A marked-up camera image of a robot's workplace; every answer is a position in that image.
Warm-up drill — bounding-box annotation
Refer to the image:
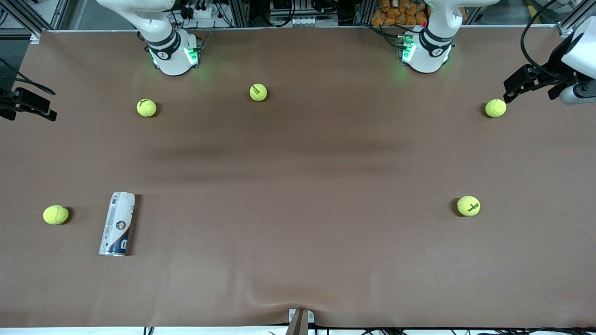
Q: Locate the brown table mat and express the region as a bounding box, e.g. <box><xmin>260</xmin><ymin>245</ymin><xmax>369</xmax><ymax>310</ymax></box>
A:
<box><xmin>0</xmin><ymin>26</ymin><xmax>596</xmax><ymax>328</ymax></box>

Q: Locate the white power strip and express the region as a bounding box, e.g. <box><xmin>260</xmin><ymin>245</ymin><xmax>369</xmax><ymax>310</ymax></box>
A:
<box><xmin>179</xmin><ymin>0</ymin><xmax>219</xmax><ymax>20</ymax></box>

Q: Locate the orange mesh bag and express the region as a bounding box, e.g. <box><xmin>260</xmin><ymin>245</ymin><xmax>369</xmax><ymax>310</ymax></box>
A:
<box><xmin>371</xmin><ymin>0</ymin><xmax>429</xmax><ymax>26</ymax></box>

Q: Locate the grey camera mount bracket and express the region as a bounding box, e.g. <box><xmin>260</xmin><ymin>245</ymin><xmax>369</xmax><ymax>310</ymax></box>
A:
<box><xmin>285</xmin><ymin>308</ymin><xmax>315</xmax><ymax>335</ymax></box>

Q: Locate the white blue tennis ball can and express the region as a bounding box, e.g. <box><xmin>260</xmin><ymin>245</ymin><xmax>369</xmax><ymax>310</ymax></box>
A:
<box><xmin>98</xmin><ymin>191</ymin><xmax>136</xmax><ymax>256</ymax></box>

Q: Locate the grey equipment box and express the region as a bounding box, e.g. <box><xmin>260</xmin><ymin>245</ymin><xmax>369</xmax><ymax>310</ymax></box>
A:
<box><xmin>270</xmin><ymin>0</ymin><xmax>338</xmax><ymax>27</ymax></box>

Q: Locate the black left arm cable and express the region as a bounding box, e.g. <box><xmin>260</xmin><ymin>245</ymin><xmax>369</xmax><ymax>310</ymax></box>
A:
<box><xmin>520</xmin><ymin>0</ymin><xmax>562</xmax><ymax>77</ymax></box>

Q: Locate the aluminium frame post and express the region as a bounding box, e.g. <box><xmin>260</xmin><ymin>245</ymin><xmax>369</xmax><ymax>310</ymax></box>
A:
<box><xmin>556</xmin><ymin>0</ymin><xmax>596</xmax><ymax>38</ymax></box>
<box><xmin>0</xmin><ymin>0</ymin><xmax>70</xmax><ymax>38</ymax></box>

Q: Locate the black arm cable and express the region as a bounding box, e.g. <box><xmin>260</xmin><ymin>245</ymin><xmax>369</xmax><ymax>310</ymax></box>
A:
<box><xmin>0</xmin><ymin>58</ymin><xmax>56</xmax><ymax>96</ymax></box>
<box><xmin>520</xmin><ymin>0</ymin><xmax>562</xmax><ymax>77</ymax></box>

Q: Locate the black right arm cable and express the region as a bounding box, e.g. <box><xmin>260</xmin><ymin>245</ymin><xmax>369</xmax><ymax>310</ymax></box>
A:
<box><xmin>0</xmin><ymin>58</ymin><xmax>56</xmax><ymax>96</ymax></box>

